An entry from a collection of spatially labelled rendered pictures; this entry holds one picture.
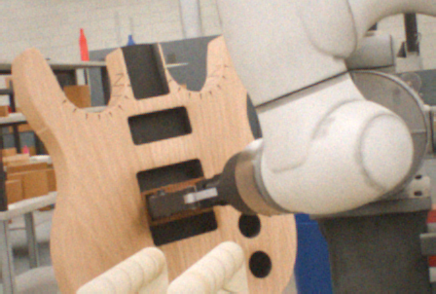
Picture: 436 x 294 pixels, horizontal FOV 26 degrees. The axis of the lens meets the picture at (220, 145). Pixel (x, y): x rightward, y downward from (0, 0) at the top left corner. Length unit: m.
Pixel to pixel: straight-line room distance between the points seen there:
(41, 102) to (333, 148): 0.43
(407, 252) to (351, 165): 1.10
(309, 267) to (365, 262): 2.54
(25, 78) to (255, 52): 0.37
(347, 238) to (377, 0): 1.07
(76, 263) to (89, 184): 0.10
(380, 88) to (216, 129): 0.57
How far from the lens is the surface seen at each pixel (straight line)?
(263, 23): 0.92
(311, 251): 4.50
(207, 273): 0.83
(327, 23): 0.93
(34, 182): 5.45
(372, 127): 0.90
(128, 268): 0.89
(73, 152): 1.20
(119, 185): 1.22
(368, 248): 1.99
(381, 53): 1.85
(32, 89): 1.20
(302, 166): 0.93
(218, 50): 1.34
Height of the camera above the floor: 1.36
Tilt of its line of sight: 3 degrees down
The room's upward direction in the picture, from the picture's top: 6 degrees counter-clockwise
